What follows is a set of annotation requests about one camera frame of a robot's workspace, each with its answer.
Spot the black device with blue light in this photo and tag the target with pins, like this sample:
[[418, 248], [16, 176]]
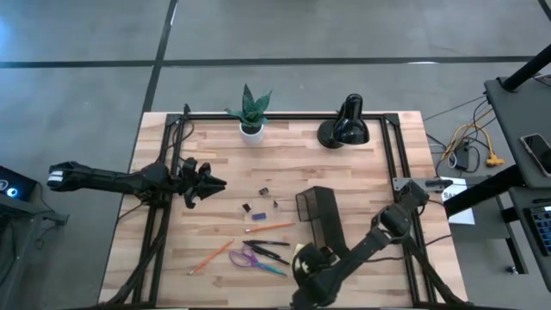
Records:
[[13, 185]]

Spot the grey side desk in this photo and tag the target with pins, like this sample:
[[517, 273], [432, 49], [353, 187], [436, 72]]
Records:
[[512, 112]]

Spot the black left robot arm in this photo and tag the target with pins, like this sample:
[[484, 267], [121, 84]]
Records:
[[107, 176]]

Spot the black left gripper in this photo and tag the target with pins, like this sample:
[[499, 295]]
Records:
[[187, 183]]

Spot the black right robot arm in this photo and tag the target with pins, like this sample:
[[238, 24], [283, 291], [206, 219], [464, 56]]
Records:
[[370, 241]]

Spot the black aluminium rig frame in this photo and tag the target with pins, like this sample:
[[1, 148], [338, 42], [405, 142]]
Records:
[[280, 116]]

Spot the computer keyboard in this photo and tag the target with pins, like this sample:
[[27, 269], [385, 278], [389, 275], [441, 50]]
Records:
[[543, 226]]

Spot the grey equipment stand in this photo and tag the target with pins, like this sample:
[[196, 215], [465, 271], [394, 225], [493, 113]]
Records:
[[39, 213]]

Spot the snake plant in white pot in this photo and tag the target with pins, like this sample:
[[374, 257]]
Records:
[[251, 135]]

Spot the smartphone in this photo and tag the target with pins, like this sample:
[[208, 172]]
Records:
[[537, 153]]

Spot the black pole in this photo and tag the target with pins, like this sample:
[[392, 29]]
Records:
[[527, 69]]

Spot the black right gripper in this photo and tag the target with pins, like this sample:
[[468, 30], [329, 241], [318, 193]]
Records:
[[312, 262]]

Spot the black power adapter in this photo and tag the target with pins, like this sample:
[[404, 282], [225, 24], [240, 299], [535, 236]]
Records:
[[462, 155]]

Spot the black mesh desk organizer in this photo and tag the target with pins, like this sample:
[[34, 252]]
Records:
[[320, 211]]

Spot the black desk lamp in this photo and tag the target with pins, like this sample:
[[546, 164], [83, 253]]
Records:
[[351, 125]]

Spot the black desk beam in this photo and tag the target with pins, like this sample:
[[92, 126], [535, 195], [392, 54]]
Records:
[[482, 196]]

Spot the white paper sign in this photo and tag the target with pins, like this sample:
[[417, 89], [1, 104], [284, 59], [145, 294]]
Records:
[[458, 202]]

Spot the grey metal bracket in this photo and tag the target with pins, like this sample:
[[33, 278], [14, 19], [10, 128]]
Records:
[[404, 184]]

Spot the small blue eraser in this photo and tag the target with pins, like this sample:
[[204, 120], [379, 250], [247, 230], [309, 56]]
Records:
[[258, 216]]

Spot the orange pencil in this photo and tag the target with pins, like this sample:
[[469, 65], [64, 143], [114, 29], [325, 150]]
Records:
[[211, 257], [269, 227]]

